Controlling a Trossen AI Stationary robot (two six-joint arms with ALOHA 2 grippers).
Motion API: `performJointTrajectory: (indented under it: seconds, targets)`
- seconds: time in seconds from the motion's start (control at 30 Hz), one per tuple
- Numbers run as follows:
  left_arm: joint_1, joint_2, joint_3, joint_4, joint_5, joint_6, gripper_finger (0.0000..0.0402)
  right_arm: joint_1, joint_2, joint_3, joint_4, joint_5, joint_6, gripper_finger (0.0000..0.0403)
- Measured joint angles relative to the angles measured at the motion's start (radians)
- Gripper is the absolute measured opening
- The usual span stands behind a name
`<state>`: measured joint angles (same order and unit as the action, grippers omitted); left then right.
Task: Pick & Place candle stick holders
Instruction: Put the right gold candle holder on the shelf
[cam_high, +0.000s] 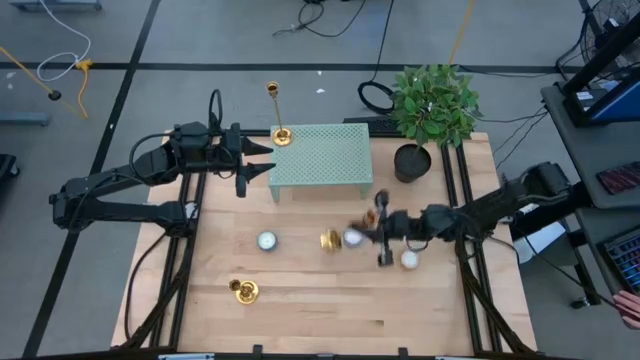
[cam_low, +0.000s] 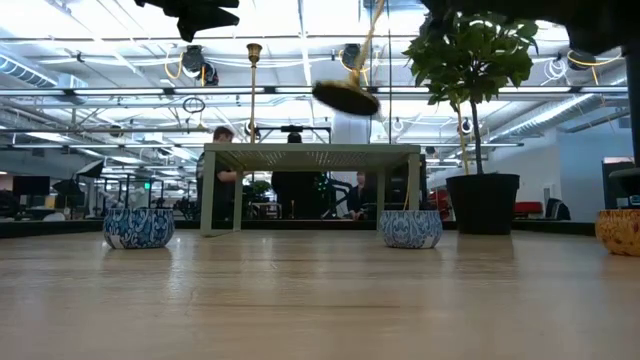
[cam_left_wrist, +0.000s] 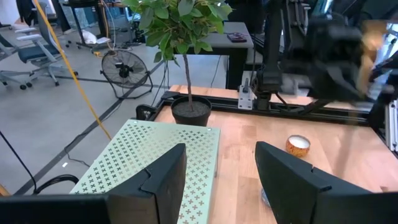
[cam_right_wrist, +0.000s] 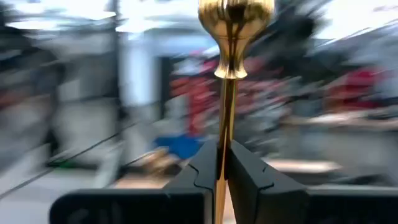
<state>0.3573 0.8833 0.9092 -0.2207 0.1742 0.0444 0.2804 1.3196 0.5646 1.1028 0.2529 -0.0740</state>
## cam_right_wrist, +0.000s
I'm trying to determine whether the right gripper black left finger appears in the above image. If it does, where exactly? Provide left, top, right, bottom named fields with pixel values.
left=163, top=139, right=219, bottom=224

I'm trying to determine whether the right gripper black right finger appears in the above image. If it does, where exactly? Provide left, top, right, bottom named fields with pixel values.
left=226, top=139, right=310, bottom=224

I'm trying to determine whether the short gold candle stick holder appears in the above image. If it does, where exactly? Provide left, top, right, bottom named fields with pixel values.
left=197, top=0, right=275, bottom=224

